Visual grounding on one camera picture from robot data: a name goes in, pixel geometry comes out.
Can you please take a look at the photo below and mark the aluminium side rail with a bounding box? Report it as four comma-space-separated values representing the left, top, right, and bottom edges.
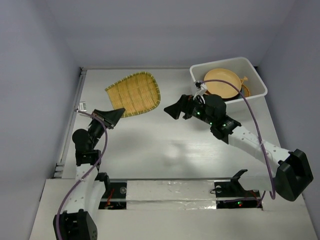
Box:
52, 67, 87, 179

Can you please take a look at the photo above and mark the white front panel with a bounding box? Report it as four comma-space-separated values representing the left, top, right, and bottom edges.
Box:
29, 176, 316, 240

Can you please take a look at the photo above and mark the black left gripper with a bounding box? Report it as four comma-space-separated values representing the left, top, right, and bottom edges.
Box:
87, 108, 125, 149

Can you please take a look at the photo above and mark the white plastic bin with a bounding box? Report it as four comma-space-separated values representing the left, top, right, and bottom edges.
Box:
189, 57, 268, 108

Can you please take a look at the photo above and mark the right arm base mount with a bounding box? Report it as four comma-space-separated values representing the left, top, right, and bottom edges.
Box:
209, 169, 263, 209

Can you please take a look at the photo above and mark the orange woven round plate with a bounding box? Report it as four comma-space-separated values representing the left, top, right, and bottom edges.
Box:
241, 84, 251, 98

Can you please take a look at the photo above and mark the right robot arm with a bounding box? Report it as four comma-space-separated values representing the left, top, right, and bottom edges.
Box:
164, 94, 314, 202

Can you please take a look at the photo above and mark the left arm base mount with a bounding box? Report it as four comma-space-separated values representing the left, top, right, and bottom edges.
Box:
96, 172, 127, 210

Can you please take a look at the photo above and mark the yellow round plate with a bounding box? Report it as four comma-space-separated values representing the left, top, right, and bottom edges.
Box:
204, 68, 242, 99

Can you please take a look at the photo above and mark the orange leaf-shaped plate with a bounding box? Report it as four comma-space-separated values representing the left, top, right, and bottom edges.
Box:
240, 76, 248, 84

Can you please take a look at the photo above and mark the yellow green bamboo-pattern plate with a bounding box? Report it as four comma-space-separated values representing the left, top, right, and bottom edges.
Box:
105, 71, 161, 118

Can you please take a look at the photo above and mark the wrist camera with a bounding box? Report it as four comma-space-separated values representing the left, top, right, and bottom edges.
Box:
194, 81, 208, 99
75, 101, 87, 112

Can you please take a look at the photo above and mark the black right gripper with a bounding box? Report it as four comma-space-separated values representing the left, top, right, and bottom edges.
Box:
163, 93, 215, 126

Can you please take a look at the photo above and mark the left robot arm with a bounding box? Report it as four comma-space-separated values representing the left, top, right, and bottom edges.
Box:
53, 108, 125, 240

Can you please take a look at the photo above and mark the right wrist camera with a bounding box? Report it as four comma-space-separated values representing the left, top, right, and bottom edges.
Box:
194, 81, 208, 99

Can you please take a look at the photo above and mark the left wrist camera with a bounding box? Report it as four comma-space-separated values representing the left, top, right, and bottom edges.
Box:
75, 101, 87, 112

